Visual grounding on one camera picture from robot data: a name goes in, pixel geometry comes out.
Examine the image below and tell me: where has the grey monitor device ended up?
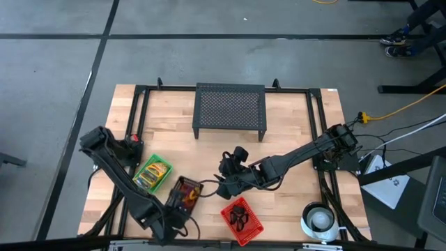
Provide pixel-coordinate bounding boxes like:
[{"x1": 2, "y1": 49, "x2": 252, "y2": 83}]
[{"x1": 417, "y1": 155, "x2": 446, "y2": 243}]

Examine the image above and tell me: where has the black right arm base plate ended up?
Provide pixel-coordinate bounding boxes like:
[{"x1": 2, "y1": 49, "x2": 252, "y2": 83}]
[{"x1": 312, "y1": 155, "x2": 362, "y2": 172}]

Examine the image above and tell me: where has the red plastic slotted basket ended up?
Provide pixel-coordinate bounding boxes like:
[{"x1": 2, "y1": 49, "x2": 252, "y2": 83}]
[{"x1": 220, "y1": 197, "x2": 265, "y2": 247}]

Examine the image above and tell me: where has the black plastic slotted basket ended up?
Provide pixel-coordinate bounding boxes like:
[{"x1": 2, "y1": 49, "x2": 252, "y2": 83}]
[{"x1": 164, "y1": 175, "x2": 206, "y2": 219}]

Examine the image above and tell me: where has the green plastic slotted basket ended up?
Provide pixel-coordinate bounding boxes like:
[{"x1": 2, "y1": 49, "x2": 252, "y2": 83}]
[{"x1": 131, "y1": 153, "x2": 174, "y2": 195}]

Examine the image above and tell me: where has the black desk foot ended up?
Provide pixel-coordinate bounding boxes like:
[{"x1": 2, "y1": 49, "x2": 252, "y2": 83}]
[{"x1": 377, "y1": 66, "x2": 446, "y2": 95}]

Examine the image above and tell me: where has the yellow extension cable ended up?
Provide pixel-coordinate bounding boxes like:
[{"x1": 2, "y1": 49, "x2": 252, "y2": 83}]
[{"x1": 358, "y1": 83, "x2": 446, "y2": 123}]

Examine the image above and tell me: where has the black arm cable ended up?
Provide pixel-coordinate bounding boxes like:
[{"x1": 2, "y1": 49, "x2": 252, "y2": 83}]
[
  {"x1": 199, "y1": 178, "x2": 227, "y2": 199},
  {"x1": 180, "y1": 214, "x2": 202, "y2": 242}
]

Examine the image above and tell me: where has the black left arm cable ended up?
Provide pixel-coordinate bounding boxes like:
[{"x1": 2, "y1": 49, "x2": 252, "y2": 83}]
[{"x1": 180, "y1": 214, "x2": 202, "y2": 242}]

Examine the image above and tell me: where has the white cable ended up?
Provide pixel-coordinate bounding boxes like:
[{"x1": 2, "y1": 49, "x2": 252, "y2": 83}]
[{"x1": 358, "y1": 113, "x2": 446, "y2": 160}]

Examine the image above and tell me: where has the person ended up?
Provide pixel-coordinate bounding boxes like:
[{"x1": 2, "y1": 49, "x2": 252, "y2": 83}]
[{"x1": 378, "y1": 0, "x2": 446, "y2": 59}]

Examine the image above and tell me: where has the white box with logo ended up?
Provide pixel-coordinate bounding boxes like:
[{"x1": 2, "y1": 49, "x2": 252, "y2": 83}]
[{"x1": 360, "y1": 154, "x2": 411, "y2": 211}]

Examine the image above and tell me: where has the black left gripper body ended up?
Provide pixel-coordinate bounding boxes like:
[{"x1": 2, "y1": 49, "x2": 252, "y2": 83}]
[{"x1": 146, "y1": 204, "x2": 191, "y2": 245}]

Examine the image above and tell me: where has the black metal table frame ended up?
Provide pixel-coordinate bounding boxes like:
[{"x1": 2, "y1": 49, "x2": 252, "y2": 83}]
[{"x1": 78, "y1": 83, "x2": 372, "y2": 245}]

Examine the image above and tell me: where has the black desk bar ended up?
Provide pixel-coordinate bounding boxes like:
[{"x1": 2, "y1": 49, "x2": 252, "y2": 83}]
[{"x1": 357, "y1": 145, "x2": 446, "y2": 186}]

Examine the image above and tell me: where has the black furniture foot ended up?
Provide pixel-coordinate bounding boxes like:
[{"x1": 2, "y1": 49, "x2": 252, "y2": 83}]
[{"x1": 0, "y1": 151, "x2": 28, "y2": 169}]

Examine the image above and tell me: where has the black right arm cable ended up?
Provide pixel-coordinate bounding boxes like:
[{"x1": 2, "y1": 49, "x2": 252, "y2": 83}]
[{"x1": 199, "y1": 178, "x2": 227, "y2": 199}]

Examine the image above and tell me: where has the black perforated metal shelf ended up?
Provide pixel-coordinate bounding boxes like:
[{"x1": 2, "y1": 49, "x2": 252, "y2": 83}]
[{"x1": 192, "y1": 82, "x2": 268, "y2": 142}]

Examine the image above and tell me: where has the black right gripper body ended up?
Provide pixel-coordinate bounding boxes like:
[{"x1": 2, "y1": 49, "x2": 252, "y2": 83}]
[{"x1": 226, "y1": 162, "x2": 266, "y2": 192}]

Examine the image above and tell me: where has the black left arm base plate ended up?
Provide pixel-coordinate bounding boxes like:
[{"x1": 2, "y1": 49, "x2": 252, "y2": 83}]
[{"x1": 114, "y1": 138, "x2": 144, "y2": 167}]

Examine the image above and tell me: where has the black rig beam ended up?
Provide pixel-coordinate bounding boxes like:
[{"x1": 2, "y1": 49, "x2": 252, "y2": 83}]
[{"x1": 0, "y1": 234, "x2": 446, "y2": 251}]

